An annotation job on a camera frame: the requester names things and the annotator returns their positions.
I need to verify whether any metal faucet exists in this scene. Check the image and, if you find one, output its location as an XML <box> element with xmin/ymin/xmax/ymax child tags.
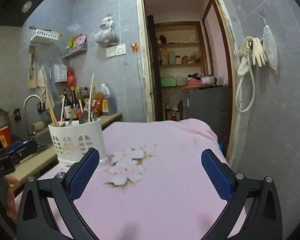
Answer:
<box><xmin>23</xmin><ymin>94</ymin><xmax>44</xmax><ymax>136</ymax></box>

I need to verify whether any white hose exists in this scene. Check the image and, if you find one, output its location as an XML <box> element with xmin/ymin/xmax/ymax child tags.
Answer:
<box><xmin>235</xmin><ymin>41</ymin><xmax>256</xmax><ymax>113</ymax></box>

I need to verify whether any wooden door frame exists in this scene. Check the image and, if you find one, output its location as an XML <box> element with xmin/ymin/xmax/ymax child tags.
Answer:
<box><xmin>136</xmin><ymin>0</ymin><xmax>241</xmax><ymax>165</ymax></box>

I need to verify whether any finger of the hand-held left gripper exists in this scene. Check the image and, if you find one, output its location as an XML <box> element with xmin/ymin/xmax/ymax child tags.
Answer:
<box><xmin>4</xmin><ymin>140</ymin><xmax>38</xmax><ymax>162</ymax></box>

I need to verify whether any white wall box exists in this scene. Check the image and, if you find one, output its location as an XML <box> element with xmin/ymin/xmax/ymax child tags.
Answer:
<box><xmin>53</xmin><ymin>64</ymin><xmax>68</xmax><ymax>83</ymax></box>

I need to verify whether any wooden cutting board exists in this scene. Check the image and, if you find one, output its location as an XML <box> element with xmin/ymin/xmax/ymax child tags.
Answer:
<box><xmin>28</xmin><ymin>45</ymin><xmax>37</xmax><ymax>90</ymax></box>

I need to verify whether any grey cabinet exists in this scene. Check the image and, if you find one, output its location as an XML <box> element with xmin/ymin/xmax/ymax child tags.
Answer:
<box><xmin>181</xmin><ymin>85</ymin><xmax>230</xmax><ymax>143</ymax></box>

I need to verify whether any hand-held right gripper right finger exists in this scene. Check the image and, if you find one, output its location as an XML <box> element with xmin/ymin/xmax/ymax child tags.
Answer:
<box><xmin>201</xmin><ymin>149</ymin><xmax>283</xmax><ymax>240</ymax></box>

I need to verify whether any dark bottle white label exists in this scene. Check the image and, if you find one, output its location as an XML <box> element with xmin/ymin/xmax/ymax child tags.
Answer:
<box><xmin>63</xmin><ymin>89</ymin><xmax>73</xmax><ymax>120</ymax></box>

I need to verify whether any red cloth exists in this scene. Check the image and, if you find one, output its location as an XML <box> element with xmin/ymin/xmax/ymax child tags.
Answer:
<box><xmin>187</xmin><ymin>77</ymin><xmax>202</xmax><ymax>87</ymax></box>

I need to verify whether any red paper cup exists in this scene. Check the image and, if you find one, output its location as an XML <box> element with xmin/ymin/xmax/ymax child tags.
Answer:
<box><xmin>0</xmin><ymin>127</ymin><xmax>11</xmax><ymax>149</ymax></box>

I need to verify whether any hanging cloth towel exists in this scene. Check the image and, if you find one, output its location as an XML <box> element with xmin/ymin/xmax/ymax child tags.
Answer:
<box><xmin>37</xmin><ymin>64</ymin><xmax>54</xmax><ymax>106</ymax></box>

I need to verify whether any metal spoon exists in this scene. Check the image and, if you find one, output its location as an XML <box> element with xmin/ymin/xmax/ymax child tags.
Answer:
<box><xmin>79</xmin><ymin>110</ymin><xmax>90</xmax><ymax>125</ymax></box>

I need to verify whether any orange snack bag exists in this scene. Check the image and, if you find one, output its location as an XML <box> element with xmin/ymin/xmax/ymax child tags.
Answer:
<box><xmin>92</xmin><ymin>92</ymin><xmax>104</xmax><ymax>113</ymax></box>

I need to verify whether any cream rubber glove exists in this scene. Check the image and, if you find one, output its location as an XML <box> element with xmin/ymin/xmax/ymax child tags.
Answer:
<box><xmin>251</xmin><ymin>37</ymin><xmax>268</xmax><ymax>68</ymax></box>
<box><xmin>237</xmin><ymin>36</ymin><xmax>253</xmax><ymax>76</ymax></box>

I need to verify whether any pink floral blanket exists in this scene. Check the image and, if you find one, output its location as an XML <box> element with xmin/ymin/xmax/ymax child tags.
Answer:
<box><xmin>37</xmin><ymin>119</ymin><xmax>249</xmax><ymax>240</ymax></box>

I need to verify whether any soy sauce bottle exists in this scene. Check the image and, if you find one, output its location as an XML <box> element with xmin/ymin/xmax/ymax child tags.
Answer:
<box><xmin>71</xmin><ymin>86</ymin><xmax>80</xmax><ymax>109</ymax></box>

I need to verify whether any red snack packet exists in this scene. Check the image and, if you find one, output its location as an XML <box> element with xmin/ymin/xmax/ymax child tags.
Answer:
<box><xmin>73</xmin><ymin>34</ymin><xmax>87</xmax><ymax>47</ymax></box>

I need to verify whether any hanging clear plastic bag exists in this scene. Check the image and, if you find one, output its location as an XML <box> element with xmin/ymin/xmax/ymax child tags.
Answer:
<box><xmin>93</xmin><ymin>12</ymin><xmax>119</xmax><ymax>47</ymax></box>

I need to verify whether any white plastic utensil holder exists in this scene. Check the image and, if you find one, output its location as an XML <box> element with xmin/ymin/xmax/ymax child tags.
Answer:
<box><xmin>48</xmin><ymin>117</ymin><xmax>108</xmax><ymax>165</ymax></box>

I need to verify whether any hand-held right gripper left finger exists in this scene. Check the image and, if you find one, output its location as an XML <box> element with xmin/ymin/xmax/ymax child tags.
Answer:
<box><xmin>16</xmin><ymin>148</ymin><xmax>101</xmax><ymax>240</ymax></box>

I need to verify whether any steel sink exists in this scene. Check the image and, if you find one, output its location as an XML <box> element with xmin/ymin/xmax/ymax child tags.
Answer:
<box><xmin>33</xmin><ymin>128</ymin><xmax>53</xmax><ymax>146</ymax></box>

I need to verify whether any wooden shelf unit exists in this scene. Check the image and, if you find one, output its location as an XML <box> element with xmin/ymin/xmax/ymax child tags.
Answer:
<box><xmin>155</xmin><ymin>21</ymin><xmax>207</xmax><ymax>86</ymax></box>

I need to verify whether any red plastic bag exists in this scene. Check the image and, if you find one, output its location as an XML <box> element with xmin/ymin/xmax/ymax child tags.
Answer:
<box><xmin>66</xmin><ymin>68</ymin><xmax>76</xmax><ymax>88</ymax></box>

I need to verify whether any green box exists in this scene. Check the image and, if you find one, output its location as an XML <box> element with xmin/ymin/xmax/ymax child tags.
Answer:
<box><xmin>160</xmin><ymin>78</ymin><xmax>177</xmax><ymax>87</ymax></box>

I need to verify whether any white wall basket rack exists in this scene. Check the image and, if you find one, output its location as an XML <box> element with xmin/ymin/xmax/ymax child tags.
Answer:
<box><xmin>30</xmin><ymin>28</ymin><xmax>60</xmax><ymax>42</ymax></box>

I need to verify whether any person's left hand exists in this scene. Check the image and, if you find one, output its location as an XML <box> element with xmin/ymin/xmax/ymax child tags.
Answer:
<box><xmin>0</xmin><ymin>174</ymin><xmax>19</xmax><ymax>221</ymax></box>

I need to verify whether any grey wall shelf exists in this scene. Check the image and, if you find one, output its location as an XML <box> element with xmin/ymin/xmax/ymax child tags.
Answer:
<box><xmin>62</xmin><ymin>42</ymin><xmax>88</xmax><ymax>59</ymax></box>

